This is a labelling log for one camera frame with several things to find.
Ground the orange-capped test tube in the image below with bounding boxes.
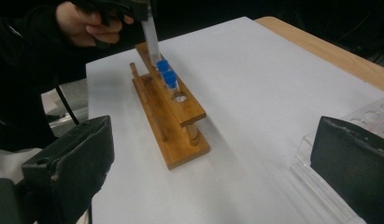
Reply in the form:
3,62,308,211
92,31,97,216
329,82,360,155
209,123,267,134
140,12,163,68

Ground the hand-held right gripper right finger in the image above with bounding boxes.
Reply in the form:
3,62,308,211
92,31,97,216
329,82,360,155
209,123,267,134
310,115,384,224

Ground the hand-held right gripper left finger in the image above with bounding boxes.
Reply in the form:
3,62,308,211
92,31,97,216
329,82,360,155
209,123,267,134
21,115,116,224

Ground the clear acrylic test tube rack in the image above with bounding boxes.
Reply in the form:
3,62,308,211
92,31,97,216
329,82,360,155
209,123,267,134
291,94,384,224

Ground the black cable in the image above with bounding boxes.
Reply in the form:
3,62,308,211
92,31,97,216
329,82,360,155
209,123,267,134
54,85,81,126

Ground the blue-capped test tube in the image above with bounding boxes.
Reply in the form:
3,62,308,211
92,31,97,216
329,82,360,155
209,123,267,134
156,59,171,76
162,70,181,96

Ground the wooden test tube rack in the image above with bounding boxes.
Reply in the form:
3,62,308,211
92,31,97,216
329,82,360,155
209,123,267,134
129,41,211,171

